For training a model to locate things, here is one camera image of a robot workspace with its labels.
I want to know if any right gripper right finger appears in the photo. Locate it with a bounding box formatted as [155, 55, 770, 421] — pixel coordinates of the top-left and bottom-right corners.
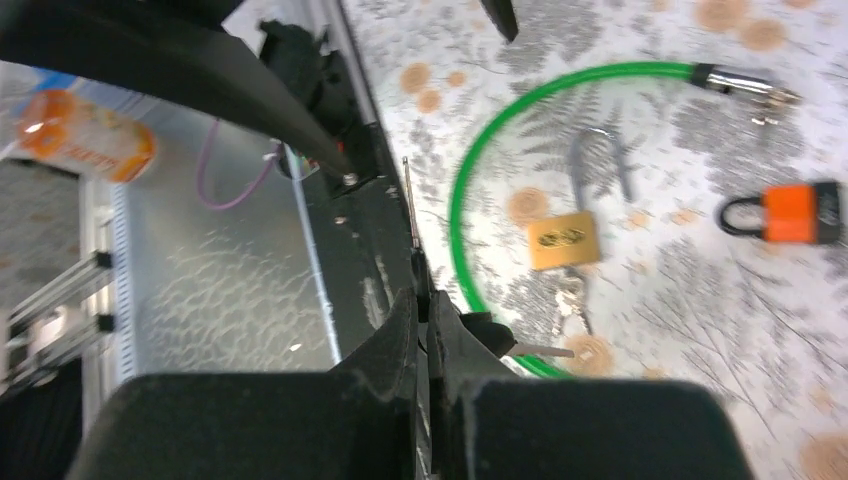
[427, 291, 753, 479]

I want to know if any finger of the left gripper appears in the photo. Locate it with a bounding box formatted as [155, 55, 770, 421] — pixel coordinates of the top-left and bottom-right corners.
[480, 0, 519, 43]

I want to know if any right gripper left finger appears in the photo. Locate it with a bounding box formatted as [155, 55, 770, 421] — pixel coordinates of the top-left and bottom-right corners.
[69, 289, 418, 479]

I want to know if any black head key bunch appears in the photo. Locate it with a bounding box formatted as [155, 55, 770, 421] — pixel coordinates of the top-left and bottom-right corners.
[402, 156, 576, 362]

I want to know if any green cable lock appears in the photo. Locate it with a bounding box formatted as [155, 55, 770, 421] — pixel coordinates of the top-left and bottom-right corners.
[449, 61, 809, 390]

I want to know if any brass padlock steel shackle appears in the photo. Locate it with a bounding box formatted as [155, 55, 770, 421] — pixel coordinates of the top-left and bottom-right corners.
[566, 126, 635, 210]

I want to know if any floral table mat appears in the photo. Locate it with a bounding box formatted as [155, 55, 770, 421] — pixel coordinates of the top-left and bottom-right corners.
[345, 1, 847, 479]

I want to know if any orange black padlock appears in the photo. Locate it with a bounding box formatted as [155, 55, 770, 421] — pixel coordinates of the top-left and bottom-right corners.
[716, 180, 847, 245]

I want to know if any orange drink bottle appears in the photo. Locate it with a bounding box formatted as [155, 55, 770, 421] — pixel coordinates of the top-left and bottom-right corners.
[14, 89, 158, 183]

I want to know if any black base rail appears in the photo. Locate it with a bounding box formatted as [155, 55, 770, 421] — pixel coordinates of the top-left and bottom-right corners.
[260, 20, 413, 358]

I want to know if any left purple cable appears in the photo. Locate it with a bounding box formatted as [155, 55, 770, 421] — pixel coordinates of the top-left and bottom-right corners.
[195, 119, 286, 212]

